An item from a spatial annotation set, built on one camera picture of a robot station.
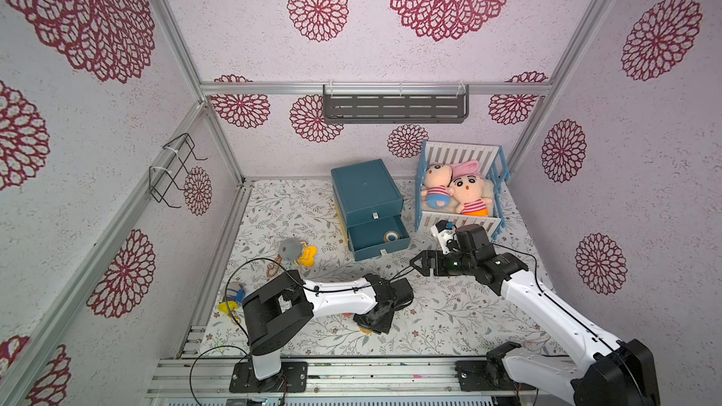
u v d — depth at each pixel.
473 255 0.61
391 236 0.93
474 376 0.73
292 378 0.73
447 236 0.73
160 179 0.73
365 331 0.80
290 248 0.92
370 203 0.85
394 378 0.75
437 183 1.03
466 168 1.07
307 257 0.97
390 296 0.66
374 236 0.92
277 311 0.50
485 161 1.08
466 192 0.97
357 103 0.93
